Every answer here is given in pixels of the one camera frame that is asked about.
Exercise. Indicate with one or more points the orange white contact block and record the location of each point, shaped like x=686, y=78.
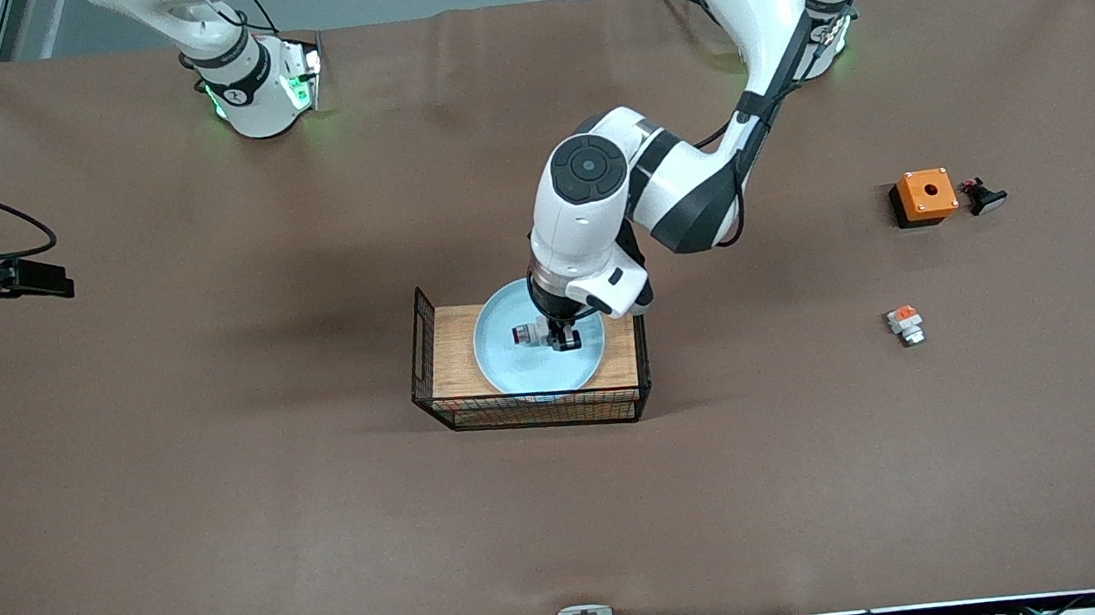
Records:
x=906, y=321

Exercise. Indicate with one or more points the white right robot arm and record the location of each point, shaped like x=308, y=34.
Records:
x=257, y=104

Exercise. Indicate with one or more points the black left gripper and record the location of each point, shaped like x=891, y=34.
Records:
x=553, y=308

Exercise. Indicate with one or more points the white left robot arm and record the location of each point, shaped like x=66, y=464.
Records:
x=591, y=233

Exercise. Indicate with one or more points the brown table cover sheet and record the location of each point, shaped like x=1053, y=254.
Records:
x=567, y=507

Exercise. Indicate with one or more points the black push button switch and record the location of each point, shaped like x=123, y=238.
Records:
x=984, y=198

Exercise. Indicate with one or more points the orange button enclosure box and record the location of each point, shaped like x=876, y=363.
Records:
x=926, y=194

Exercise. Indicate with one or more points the light blue round plate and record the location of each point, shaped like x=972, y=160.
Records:
x=534, y=374

